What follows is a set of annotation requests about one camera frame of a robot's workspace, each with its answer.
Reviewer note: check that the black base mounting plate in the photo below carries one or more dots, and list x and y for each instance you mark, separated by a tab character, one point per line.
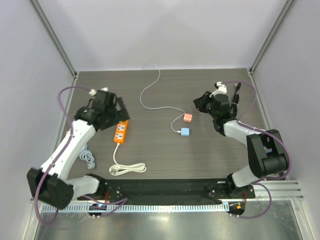
212	188

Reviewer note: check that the white slotted cable duct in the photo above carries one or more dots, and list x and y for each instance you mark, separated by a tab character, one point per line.
88	207

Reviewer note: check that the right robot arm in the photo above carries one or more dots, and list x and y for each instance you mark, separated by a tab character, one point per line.
265	149

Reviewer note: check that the aluminium frame post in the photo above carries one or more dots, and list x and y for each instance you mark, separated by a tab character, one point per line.
280	19
52	35

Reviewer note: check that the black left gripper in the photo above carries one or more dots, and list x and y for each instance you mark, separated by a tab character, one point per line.
121	115

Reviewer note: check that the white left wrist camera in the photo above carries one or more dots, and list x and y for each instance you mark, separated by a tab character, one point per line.
93	92

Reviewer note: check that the pink charger plug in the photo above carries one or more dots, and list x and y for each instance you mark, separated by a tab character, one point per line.
188	117

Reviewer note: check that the light blue charger plug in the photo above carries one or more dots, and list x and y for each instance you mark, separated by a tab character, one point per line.
185	132

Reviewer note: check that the orange power strip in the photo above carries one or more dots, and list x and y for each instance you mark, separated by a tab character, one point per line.
120	132

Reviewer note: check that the aluminium front rail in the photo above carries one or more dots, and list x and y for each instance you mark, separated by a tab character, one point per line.
279	190

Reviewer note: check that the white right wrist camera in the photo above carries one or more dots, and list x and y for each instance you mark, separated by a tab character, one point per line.
220	88

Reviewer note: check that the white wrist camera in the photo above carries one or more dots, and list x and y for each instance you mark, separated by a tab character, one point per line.
93	92
220	88

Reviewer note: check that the left aluminium frame post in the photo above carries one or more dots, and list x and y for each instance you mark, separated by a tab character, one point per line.
52	35

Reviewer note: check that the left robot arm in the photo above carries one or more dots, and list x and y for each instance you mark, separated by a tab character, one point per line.
65	155

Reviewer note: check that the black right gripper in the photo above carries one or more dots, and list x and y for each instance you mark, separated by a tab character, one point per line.
206	101

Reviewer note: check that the right aluminium frame post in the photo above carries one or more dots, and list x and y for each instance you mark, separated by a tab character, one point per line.
280	19

